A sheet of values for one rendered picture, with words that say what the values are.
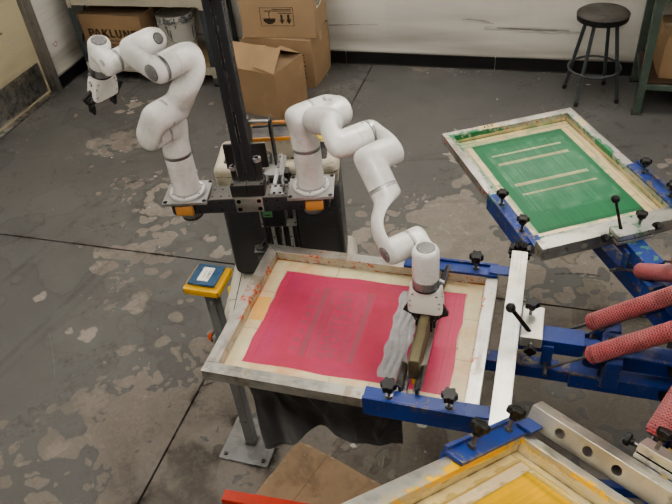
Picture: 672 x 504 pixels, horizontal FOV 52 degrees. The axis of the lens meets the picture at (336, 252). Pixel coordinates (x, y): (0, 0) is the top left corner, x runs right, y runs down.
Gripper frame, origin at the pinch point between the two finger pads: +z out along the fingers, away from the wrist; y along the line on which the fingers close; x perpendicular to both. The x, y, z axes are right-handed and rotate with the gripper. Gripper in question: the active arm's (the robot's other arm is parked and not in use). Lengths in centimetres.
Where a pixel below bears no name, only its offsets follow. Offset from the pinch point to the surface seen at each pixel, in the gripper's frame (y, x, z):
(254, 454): 74, -7, 100
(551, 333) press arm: -35.1, -0.3, -2.4
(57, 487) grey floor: 150, 26, 101
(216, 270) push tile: 75, -15, 4
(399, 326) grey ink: 8.5, -2.1, 5.3
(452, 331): -7.4, -3.8, 6.0
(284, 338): 41.8, 9.1, 5.9
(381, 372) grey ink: 9.8, 16.2, 5.8
